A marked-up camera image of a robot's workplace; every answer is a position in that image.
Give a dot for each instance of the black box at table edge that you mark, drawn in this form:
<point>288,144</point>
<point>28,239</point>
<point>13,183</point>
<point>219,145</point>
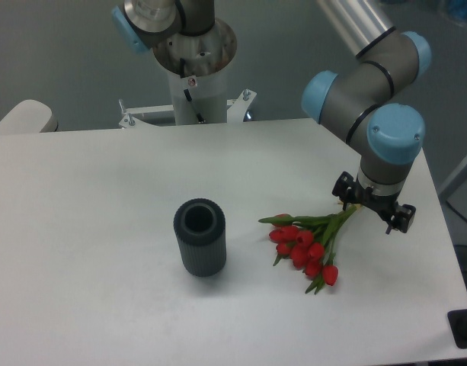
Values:
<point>458,324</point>

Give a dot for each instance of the dark grey ribbed vase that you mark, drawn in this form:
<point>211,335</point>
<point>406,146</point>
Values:
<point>200,228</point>

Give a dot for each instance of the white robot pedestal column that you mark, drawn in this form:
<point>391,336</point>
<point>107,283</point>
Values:
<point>197,67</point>

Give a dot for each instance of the red tulip bouquet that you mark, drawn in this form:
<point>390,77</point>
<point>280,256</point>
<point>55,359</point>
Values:
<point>309,243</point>

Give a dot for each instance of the white furniture at right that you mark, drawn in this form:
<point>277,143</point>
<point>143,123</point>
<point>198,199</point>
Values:
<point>453,190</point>

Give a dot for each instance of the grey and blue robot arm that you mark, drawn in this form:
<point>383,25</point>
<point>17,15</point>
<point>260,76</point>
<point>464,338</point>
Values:
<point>356,108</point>

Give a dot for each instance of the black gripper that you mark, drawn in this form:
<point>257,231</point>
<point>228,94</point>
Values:
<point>382,199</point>

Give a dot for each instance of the white chair backrest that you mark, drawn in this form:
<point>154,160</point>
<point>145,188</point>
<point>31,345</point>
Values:
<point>29,116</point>

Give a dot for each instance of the white pedestal base frame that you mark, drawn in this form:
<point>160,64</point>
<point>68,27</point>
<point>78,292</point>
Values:
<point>185,112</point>

